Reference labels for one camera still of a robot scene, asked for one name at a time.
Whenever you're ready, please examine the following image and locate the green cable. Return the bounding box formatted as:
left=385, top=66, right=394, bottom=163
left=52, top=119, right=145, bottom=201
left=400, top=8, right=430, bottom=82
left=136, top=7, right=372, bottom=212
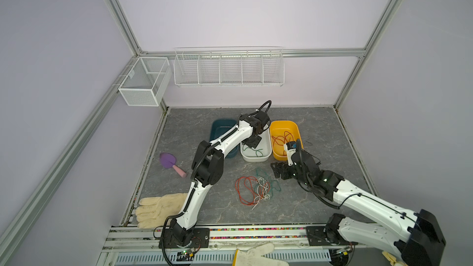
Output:
left=243, top=143, right=264, bottom=158

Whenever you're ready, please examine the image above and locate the cable pile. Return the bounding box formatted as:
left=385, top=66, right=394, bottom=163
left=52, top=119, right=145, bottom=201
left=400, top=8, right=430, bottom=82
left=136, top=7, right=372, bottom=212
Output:
left=235, top=167, right=283, bottom=209

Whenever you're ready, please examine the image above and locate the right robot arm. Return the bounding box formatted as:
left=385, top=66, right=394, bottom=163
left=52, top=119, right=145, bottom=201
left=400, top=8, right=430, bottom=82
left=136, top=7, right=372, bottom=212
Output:
left=271, top=140, right=447, bottom=266

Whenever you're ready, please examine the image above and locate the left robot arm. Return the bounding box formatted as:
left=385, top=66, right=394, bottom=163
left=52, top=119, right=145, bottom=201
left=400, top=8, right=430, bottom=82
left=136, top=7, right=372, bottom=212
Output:
left=159, top=100, right=272, bottom=249

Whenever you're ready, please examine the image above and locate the white plastic bin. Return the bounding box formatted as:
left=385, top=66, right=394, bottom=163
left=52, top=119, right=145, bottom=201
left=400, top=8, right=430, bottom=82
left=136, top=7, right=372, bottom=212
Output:
left=240, top=129, right=272, bottom=162

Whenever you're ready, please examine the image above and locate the yellow plastic bin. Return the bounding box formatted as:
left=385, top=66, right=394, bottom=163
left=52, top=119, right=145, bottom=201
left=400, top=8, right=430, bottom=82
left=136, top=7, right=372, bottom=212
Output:
left=270, top=121, right=303, bottom=161

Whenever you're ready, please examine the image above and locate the teal plastic bin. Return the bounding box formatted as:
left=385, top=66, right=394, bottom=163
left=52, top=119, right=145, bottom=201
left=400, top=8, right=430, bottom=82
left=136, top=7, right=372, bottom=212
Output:
left=209, top=118, right=238, bottom=159

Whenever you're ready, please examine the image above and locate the purple pink scoop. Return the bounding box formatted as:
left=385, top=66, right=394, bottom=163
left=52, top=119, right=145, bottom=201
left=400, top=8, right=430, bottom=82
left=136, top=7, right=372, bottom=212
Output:
left=159, top=152, right=187, bottom=178

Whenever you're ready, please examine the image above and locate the white glove yellow cuff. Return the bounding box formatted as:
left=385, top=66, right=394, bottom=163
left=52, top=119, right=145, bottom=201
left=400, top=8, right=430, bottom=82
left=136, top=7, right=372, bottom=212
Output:
left=232, top=243, right=289, bottom=266

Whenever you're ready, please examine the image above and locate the white mesh box basket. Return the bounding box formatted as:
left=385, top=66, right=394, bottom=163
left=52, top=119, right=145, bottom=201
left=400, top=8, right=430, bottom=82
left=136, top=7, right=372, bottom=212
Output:
left=118, top=57, right=172, bottom=107

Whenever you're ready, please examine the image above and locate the beige work glove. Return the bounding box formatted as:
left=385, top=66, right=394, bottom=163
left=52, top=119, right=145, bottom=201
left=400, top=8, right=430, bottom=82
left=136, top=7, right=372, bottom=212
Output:
left=135, top=193, right=187, bottom=229

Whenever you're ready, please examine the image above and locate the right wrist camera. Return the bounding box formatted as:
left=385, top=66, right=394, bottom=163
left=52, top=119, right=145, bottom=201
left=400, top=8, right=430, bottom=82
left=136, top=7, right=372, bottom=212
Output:
left=284, top=141, right=297, bottom=166

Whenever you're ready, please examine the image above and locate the white wire wall basket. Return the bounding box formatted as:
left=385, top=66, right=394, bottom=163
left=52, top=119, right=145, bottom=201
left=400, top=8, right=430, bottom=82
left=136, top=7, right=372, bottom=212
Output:
left=174, top=47, right=285, bottom=87

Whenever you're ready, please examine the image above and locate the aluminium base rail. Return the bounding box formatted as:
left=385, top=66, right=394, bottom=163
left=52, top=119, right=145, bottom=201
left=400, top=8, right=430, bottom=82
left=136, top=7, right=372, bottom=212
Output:
left=102, top=224, right=348, bottom=252

